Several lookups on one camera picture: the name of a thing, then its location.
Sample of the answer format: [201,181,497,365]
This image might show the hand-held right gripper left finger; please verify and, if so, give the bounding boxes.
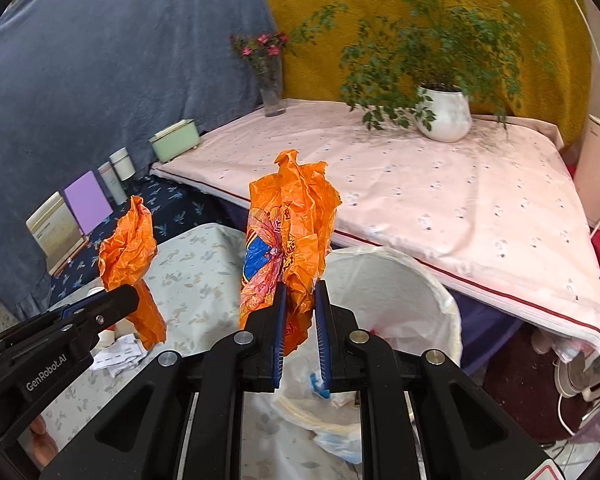
[39,282,289,480]

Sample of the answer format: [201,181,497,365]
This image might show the waste bin with white liner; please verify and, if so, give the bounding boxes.
[272,245,463,466]

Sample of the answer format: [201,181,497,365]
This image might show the glass vase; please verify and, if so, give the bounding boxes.
[256,57,287,118]

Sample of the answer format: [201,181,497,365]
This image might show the plain orange plastic bag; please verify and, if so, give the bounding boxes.
[97,195,168,351]

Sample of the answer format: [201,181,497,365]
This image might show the grey leaf-print tablecloth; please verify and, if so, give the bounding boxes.
[30,222,371,480]

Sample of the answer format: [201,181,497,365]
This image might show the pink flower bunch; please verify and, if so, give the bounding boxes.
[229,31,291,75]

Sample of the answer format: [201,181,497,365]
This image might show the pale green tissue box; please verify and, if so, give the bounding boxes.
[148,119,201,163]

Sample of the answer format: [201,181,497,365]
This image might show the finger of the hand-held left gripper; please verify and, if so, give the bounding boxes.
[59,284,141,342]

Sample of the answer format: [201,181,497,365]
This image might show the white jar with dark base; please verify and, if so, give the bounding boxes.
[109,147,136,181]

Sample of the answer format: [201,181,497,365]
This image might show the orange plastic bag blue print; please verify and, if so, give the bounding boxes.
[238,149,343,358]

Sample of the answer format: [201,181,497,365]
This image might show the slim grey-white bottle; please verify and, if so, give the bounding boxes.
[97,162,127,206]

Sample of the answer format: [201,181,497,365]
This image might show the navy leaf-print cloth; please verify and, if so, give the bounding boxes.
[47,175,246,306]

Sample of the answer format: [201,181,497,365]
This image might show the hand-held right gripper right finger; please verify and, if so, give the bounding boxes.
[314,280,566,480]

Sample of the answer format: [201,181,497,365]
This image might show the white paper receipt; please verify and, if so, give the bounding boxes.
[91,335,146,377]

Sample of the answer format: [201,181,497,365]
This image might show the white cable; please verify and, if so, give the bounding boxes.
[555,0,600,128]

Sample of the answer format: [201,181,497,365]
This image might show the green plant in white pot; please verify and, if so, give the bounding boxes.
[290,0,556,143]

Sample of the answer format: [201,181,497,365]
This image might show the purple card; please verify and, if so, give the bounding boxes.
[63,170,113,236]

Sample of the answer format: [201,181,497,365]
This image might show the person's left hand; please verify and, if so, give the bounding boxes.
[30,412,61,468]

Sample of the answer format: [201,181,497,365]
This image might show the dark purple cloth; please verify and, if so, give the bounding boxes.
[450,290,526,376]

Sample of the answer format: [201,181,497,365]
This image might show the white fan base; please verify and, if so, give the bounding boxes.
[554,305,600,403]

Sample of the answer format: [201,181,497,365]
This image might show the white air purifier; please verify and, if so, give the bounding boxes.
[575,115,600,231]

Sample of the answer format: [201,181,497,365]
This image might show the white tissue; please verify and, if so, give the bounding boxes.
[325,390,362,412]

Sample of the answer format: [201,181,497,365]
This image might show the blue wrapper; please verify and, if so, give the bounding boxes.
[307,372,331,401]

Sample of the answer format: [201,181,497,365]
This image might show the pink dotted blanket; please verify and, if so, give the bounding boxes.
[150,99,600,353]

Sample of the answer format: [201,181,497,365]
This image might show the blue-grey cloth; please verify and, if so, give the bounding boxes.
[0,0,281,321]

